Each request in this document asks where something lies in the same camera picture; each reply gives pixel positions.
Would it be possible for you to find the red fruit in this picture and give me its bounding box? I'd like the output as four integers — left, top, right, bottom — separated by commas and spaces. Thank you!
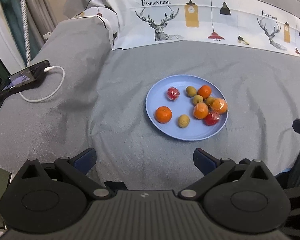
167, 87, 180, 101
204, 111, 220, 126

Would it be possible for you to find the small green-yellow fruit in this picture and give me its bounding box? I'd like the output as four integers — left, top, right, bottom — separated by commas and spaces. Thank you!
186, 86, 197, 98
192, 94, 204, 106
205, 97, 215, 107
178, 114, 190, 128

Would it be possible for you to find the orange mandarin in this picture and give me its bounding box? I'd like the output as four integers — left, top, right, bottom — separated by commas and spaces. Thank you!
193, 102, 209, 120
155, 106, 172, 124
197, 85, 212, 100

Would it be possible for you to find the orange fruit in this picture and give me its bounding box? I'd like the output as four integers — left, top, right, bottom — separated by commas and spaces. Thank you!
211, 98, 228, 114

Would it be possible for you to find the light blue plastic plate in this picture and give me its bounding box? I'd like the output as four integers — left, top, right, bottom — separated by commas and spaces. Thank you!
145, 74, 229, 141

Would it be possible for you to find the orange mandarin on plate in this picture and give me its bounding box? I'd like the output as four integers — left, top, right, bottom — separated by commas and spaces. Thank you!
155, 106, 172, 124

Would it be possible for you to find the black smartphone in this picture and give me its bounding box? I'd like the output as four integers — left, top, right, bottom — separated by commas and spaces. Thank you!
0, 60, 50, 100

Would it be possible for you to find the grey curtain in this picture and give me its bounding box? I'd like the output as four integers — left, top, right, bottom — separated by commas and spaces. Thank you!
26, 0, 57, 48

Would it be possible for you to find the white charging cable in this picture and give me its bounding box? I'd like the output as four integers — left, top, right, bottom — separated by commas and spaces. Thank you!
18, 65, 65, 103

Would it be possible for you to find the white door frame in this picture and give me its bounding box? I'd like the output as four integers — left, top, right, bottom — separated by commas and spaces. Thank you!
0, 3, 25, 74

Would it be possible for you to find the white braided hose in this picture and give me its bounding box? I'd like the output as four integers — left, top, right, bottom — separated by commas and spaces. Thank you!
20, 0, 32, 66

